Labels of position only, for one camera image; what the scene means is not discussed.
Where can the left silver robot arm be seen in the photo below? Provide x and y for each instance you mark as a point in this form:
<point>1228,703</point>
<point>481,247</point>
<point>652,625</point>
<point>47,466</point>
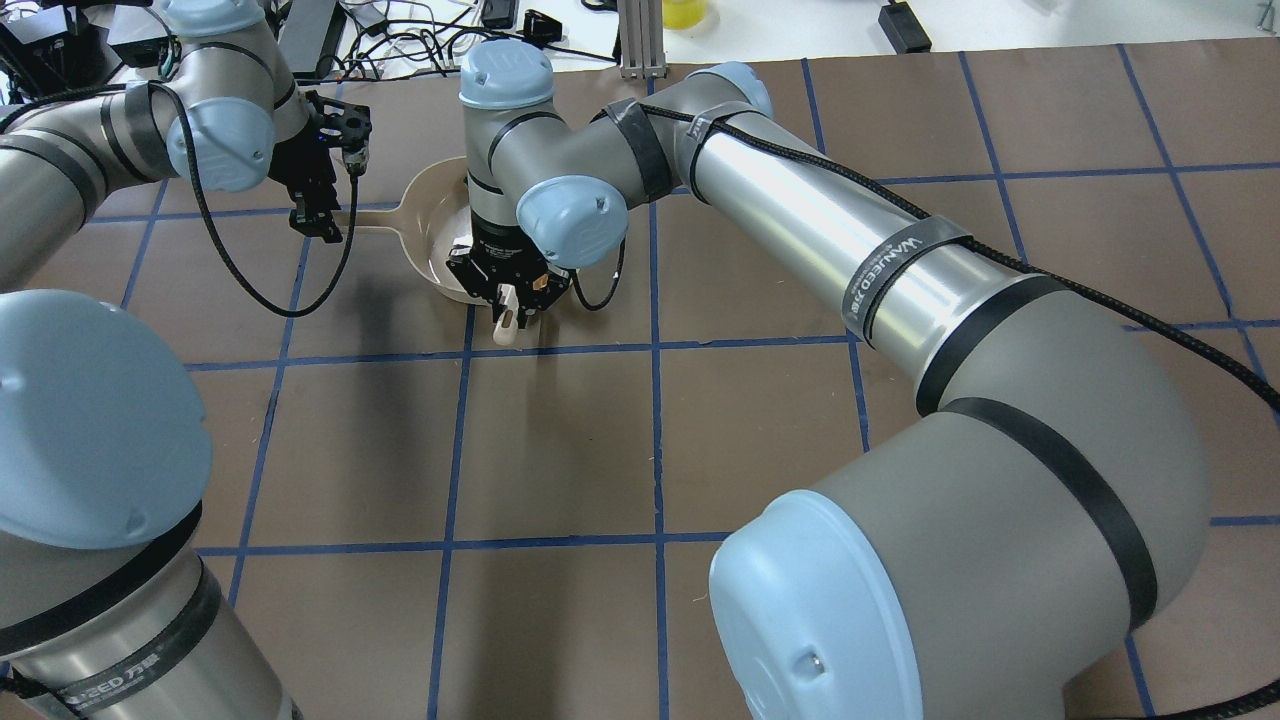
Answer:
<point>108,611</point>

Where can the aluminium frame post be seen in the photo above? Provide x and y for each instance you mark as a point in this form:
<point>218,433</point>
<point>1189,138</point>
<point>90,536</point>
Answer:
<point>640,32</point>

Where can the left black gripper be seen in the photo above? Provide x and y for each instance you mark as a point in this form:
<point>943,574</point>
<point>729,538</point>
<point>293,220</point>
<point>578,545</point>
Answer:
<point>307,183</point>

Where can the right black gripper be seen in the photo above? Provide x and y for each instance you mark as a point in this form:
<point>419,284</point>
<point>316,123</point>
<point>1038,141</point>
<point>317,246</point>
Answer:
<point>497,252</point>

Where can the beige hand brush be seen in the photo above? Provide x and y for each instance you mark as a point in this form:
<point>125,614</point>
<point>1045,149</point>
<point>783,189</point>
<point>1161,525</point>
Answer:
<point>508,314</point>

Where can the black power adapter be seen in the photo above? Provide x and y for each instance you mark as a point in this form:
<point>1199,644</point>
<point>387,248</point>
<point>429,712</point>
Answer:
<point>903,29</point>

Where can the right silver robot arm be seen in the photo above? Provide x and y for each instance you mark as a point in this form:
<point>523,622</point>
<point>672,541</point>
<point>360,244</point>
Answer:
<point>599,465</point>

